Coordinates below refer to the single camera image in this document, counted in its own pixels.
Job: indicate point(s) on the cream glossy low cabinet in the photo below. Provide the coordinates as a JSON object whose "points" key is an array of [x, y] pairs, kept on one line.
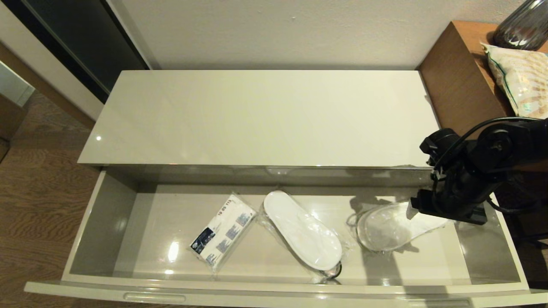
{"points": [[265, 119]]}

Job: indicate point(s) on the white printed plastic packet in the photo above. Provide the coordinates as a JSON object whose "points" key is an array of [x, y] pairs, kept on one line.
{"points": [[224, 231]]}

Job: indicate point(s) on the dark glass door panel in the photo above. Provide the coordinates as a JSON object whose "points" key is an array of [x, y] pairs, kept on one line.
{"points": [[85, 38]]}

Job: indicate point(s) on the dark ribbed glass vase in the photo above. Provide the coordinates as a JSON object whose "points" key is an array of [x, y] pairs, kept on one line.
{"points": [[522, 28]]}

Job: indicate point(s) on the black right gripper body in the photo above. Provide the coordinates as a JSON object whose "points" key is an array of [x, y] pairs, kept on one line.
{"points": [[458, 207]]}

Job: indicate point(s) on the brown wooden side table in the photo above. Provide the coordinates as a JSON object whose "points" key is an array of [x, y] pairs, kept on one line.
{"points": [[462, 85]]}

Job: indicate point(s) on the right gripper white taped finger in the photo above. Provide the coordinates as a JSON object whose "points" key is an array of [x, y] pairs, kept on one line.
{"points": [[412, 212]]}

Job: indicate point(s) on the cream glossy wide drawer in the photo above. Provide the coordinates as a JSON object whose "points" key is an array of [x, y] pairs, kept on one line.
{"points": [[257, 261]]}

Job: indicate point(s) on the white slippers flat in plastic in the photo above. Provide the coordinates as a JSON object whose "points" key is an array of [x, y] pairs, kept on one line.
{"points": [[304, 233]]}

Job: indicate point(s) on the patterned snack bag green trim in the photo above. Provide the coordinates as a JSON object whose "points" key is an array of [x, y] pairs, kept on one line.
{"points": [[524, 81]]}

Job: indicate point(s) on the white slippers plastic wrap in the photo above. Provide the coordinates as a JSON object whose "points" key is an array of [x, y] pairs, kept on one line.
{"points": [[385, 229]]}

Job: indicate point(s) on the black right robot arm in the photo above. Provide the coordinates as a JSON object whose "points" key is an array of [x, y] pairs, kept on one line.
{"points": [[496, 147]]}

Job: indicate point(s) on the white furniture panel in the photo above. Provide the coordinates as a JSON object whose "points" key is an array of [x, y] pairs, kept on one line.
{"points": [[13, 87]]}

